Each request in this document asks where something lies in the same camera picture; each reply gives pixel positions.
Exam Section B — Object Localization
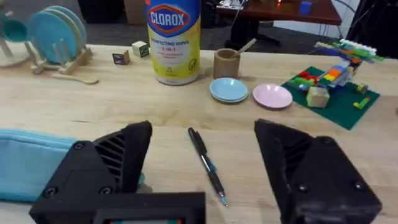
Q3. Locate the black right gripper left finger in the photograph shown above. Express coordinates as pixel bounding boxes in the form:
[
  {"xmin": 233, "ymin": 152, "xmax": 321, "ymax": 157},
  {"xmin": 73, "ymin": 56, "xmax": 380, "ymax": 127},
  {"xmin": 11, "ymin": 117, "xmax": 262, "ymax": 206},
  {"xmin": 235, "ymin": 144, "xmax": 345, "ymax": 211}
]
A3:
[{"xmin": 39, "ymin": 120, "xmax": 154, "ymax": 202}]

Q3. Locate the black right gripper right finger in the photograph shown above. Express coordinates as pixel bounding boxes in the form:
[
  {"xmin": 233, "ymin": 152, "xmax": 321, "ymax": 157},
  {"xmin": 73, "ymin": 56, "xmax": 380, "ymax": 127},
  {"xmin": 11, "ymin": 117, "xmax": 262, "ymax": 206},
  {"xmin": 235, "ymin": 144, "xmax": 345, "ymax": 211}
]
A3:
[{"xmin": 254, "ymin": 118, "xmax": 382, "ymax": 224}]

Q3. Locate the light blue zip bag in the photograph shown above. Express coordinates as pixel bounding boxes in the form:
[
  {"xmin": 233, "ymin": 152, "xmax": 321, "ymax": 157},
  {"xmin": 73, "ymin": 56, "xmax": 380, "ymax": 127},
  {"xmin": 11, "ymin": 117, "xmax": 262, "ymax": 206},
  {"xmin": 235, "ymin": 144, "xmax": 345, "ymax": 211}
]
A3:
[{"xmin": 0, "ymin": 128, "xmax": 146, "ymax": 203}]

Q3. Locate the black pen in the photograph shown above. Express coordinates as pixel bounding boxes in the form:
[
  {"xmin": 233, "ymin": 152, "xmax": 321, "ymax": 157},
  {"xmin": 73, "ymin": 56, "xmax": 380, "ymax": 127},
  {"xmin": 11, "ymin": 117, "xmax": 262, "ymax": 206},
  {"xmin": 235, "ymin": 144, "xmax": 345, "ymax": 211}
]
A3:
[{"xmin": 187, "ymin": 126, "xmax": 229, "ymax": 208}]

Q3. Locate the wooden spoon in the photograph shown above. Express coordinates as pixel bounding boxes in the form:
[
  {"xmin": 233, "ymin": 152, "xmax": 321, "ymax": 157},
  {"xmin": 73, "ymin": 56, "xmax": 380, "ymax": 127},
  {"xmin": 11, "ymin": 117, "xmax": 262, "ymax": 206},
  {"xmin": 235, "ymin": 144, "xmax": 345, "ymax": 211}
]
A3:
[
  {"xmin": 230, "ymin": 37, "xmax": 258, "ymax": 59},
  {"xmin": 51, "ymin": 73, "xmax": 100, "ymax": 85}
]

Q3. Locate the pink small plate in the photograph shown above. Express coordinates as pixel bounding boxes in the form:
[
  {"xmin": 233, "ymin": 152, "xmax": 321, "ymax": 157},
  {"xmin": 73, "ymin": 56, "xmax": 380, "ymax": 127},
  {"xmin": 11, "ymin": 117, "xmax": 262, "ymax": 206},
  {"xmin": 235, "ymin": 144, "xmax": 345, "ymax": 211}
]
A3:
[{"xmin": 252, "ymin": 83, "xmax": 294, "ymax": 110}]

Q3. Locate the dark-faced wooden cube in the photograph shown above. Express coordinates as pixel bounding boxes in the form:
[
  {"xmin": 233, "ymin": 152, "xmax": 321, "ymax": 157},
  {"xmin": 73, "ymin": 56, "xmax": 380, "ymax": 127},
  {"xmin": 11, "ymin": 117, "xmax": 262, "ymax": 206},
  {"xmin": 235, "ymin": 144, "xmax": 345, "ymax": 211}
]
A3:
[{"xmin": 112, "ymin": 49, "xmax": 131, "ymax": 66}]

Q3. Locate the green board with toy blocks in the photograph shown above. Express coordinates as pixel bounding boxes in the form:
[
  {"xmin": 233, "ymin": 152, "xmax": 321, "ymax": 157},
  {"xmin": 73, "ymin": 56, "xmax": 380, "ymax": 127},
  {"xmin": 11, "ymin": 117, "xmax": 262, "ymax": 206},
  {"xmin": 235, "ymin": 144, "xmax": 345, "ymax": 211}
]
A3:
[{"xmin": 280, "ymin": 39, "xmax": 385, "ymax": 131}]

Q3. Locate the pale wooden cube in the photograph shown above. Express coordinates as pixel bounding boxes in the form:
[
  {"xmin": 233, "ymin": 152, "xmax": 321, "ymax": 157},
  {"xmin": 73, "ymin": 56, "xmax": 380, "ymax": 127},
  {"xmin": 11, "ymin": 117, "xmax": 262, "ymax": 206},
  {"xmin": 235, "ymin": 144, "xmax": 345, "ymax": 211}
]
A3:
[{"xmin": 131, "ymin": 40, "xmax": 150, "ymax": 58}]

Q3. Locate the wooden peg rack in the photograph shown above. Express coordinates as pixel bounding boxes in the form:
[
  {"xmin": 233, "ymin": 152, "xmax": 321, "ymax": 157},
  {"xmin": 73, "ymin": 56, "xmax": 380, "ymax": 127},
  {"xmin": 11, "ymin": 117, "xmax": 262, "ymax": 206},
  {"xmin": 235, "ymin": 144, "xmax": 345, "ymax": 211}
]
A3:
[{"xmin": 24, "ymin": 39, "xmax": 94, "ymax": 76}]

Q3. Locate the yellow and blue wipes canister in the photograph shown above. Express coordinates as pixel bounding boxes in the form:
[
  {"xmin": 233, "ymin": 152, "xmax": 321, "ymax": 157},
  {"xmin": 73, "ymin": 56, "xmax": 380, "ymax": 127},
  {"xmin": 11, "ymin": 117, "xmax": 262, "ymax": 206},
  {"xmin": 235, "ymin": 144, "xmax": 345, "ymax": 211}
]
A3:
[{"xmin": 144, "ymin": 0, "xmax": 202, "ymax": 86}]

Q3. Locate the light blue small plate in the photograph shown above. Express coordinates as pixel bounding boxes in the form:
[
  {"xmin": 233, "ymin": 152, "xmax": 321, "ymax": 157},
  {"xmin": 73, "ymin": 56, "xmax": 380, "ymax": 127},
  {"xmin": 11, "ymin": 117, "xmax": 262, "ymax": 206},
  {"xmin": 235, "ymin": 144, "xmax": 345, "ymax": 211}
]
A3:
[{"xmin": 208, "ymin": 77, "xmax": 249, "ymax": 104}]

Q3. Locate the large cream plate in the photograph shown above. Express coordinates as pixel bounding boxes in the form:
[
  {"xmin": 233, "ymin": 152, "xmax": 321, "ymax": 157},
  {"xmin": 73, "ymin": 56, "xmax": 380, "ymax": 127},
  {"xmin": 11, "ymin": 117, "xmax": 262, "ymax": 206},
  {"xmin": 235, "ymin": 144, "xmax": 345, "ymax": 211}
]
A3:
[{"xmin": 43, "ymin": 8, "xmax": 84, "ymax": 57}]

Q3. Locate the brown cylindrical cup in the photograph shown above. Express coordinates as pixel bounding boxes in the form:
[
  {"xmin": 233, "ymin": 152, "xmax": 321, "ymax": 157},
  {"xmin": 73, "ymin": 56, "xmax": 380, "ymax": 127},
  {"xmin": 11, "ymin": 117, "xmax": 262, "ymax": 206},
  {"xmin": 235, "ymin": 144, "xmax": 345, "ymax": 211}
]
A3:
[{"xmin": 213, "ymin": 48, "xmax": 241, "ymax": 80}]

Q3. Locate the large blue plate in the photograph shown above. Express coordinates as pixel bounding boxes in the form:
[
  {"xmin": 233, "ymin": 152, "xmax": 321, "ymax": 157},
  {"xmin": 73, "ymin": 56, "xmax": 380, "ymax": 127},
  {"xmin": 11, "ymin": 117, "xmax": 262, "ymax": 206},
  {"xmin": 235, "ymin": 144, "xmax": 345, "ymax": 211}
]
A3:
[
  {"xmin": 46, "ymin": 5, "xmax": 88, "ymax": 47},
  {"xmin": 29, "ymin": 11, "xmax": 78, "ymax": 65}
]

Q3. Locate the cardboard box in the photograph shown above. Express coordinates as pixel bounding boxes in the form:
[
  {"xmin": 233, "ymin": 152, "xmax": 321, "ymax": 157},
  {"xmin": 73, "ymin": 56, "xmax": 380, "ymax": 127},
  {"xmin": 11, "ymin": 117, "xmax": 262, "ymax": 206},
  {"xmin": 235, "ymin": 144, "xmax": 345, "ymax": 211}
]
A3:
[{"xmin": 123, "ymin": 0, "xmax": 147, "ymax": 26}]

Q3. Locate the pale cup stand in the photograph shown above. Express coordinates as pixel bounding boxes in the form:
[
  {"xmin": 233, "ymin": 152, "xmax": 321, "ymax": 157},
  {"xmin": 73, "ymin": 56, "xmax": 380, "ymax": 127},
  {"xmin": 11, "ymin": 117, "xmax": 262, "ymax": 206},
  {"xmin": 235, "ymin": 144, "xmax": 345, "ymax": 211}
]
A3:
[{"xmin": 0, "ymin": 11, "xmax": 32, "ymax": 68}]

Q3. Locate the teal cup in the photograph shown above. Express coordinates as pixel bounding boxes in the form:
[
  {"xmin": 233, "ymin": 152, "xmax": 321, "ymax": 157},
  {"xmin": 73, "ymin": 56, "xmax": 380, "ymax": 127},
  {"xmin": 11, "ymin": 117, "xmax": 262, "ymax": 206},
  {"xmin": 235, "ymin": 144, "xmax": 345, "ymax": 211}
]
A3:
[{"xmin": 1, "ymin": 18, "xmax": 29, "ymax": 44}]

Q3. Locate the brown wooden desk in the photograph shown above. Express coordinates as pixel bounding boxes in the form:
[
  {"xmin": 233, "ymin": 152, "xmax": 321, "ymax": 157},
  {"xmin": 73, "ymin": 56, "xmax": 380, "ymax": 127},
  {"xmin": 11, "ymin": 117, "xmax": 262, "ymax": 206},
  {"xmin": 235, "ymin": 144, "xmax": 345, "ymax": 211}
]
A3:
[{"xmin": 216, "ymin": 0, "xmax": 343, "ymax": 50}]

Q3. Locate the blue box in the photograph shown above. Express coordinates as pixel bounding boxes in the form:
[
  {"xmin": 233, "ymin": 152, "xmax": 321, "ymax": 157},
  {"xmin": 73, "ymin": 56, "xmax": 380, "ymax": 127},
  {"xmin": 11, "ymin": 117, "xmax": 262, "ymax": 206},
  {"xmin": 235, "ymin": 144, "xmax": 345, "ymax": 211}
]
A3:
[{"xmin": 298, "ymin": 1, "xmax": 313, "ymax": 16}]

